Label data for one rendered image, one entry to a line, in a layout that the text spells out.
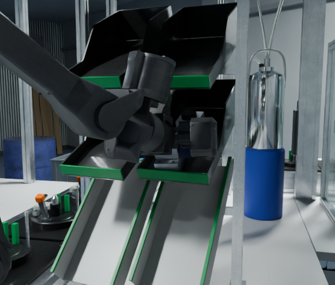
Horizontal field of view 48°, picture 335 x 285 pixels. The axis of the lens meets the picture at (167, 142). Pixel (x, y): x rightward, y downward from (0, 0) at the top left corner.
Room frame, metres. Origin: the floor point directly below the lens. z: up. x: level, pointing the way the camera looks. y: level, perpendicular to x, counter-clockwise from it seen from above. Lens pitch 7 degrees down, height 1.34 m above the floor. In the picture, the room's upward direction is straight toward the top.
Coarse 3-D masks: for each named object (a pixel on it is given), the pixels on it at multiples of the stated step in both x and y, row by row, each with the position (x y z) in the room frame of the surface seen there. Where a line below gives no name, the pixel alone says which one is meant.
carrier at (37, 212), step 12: (36, 204) 1.17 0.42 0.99; (48, 204) 1.17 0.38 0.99; (60, 204) 1.06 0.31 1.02; (36, 216) 1.04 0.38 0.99; (60, 216) 1.05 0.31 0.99; (72, 216) 1.05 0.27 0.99; (24, 228) 1.00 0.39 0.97; (36, 228) 1.00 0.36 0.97; (48, 228) 0.99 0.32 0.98; (60, 228) 1.00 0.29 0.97; (48, 240) 0.93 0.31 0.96; (60, 240) 0.92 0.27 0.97
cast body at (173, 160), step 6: (174, 132) 0.67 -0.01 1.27; (174, 150) 0.64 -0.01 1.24; (156, 156) 0.65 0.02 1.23; (162, 156) 0.65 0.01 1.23; (168, 156) 0.65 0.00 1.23; (174, 156) 0.64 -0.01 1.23; (156, 162) 0.65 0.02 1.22; (162, 162) 0.64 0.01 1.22; (168, 162) 0.64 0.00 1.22; (174, 162) 0.64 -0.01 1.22; (180, 162) 0.65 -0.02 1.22; (156, 168) 0.65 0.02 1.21; (162, 168) 0.64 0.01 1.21; (168, 168) 0.64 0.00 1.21; (174, 168) 0.64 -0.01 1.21; (180, 168) 0.65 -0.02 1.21
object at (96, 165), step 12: (84, 144) 0.76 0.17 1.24; (96, 144) 0.78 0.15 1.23; (72, 156) 0.72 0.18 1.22; (84, 156) 0.75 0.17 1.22; (96, 156) 0.74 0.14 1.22; (72, 168) 0.68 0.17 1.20; (84, 168) 0.67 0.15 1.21; (96, 168) 0.66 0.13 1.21; (108, 168) 0.69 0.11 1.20; (120, 168) 0.69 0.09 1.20; (132, 168) 0.68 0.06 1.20; (120, 180) 0.65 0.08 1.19
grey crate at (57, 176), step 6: (60, 156) 2.95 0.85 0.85; (66, 156) 3.04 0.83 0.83; (54, 162) 2.81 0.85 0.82; (60, 162) 2.80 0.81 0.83; (54, 168) 2.81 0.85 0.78; (60, 168) 2.80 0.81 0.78; (54, 174) 2.81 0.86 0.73; (60, 174) 2.80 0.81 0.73; (54, 180) 2.81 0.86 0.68; (60, 180) 2.80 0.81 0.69; (66, 180) 2.78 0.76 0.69; (72, 180) 2.77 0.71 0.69
